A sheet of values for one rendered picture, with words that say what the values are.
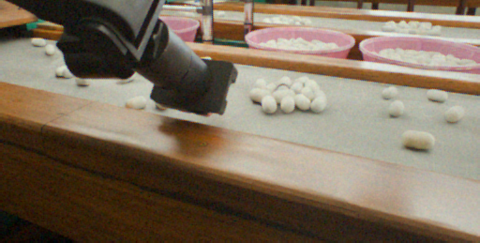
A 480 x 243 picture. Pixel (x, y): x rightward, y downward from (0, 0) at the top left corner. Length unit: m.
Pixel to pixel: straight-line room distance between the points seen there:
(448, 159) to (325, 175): 0.18
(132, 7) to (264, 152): 0.20
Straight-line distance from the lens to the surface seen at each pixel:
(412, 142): 0.49
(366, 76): 0.71
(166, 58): 0.36
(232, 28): 1.14
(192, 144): 0.41
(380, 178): 0.37
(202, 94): 0.44
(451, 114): 0.59
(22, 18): 1.13
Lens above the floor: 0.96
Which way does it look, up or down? 23 degrees down
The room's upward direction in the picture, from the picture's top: straight up
